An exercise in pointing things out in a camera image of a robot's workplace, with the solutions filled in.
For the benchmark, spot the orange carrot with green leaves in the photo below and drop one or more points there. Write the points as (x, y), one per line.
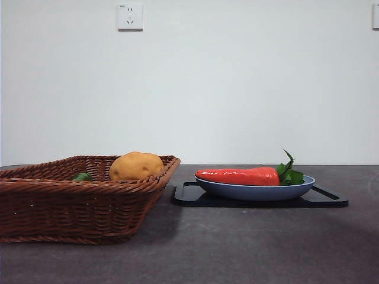
(245, 176)

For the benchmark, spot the light blue plate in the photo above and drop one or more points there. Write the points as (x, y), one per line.
(254, 192)

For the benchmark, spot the black flat tray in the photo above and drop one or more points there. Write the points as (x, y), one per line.
(189, 198)

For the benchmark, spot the yellow-brown potato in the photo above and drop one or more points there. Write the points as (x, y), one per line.
(136, 165)

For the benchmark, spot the green chili pepper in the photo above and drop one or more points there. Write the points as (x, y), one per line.
(82, 177)

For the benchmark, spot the brown woven wicker basket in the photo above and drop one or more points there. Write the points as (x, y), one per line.
(74, 207)

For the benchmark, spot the white wall power socket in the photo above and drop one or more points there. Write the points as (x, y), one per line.
(130, 17)

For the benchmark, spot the white wall plate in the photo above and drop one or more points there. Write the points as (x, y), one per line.
(376, 16)

